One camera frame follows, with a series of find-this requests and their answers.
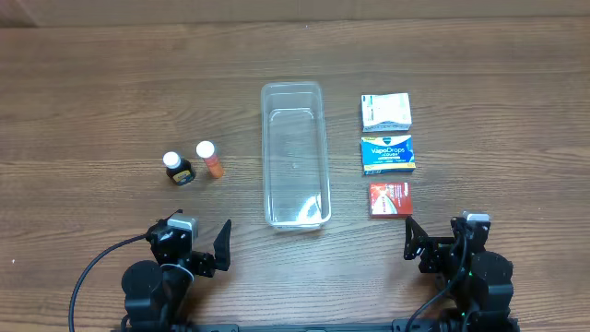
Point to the white medicine box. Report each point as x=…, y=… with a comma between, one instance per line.
x=385, y=112

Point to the orange pill bottle white cap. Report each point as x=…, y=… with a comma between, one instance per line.
x=206, y=150

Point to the blue VapoDrops box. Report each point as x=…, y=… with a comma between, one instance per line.
x=387, y=154

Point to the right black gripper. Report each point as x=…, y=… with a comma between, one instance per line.
x=431, y=257

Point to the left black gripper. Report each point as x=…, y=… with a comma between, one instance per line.
x=203, y=262

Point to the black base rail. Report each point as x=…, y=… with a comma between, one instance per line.
x=397, y=325

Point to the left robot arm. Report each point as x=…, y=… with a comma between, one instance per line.
x=155, y=290

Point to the dark brown syrup bottle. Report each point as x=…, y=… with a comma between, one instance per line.
x=178, y=169

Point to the clear plastic container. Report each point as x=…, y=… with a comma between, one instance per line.
x=295, y=156

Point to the red medicine box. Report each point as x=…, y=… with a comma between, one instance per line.
x=390, y=200

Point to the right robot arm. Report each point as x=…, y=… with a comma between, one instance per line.
x=476, y=284

